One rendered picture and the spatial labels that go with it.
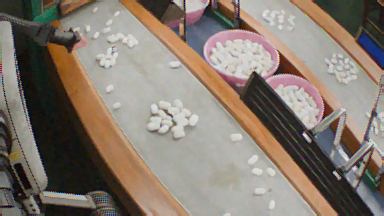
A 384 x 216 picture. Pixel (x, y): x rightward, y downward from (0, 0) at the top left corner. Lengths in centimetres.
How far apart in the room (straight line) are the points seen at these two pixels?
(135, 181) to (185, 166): 16
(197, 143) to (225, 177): 15
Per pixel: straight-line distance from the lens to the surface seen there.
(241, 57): 187
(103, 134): 161
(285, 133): 119
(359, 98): 185
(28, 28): 167
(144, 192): 146
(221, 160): 156
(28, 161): 93
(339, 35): 211
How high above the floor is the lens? 195
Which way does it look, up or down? 45 degrees down
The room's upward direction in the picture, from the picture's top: 1 degrees counter-clockwise
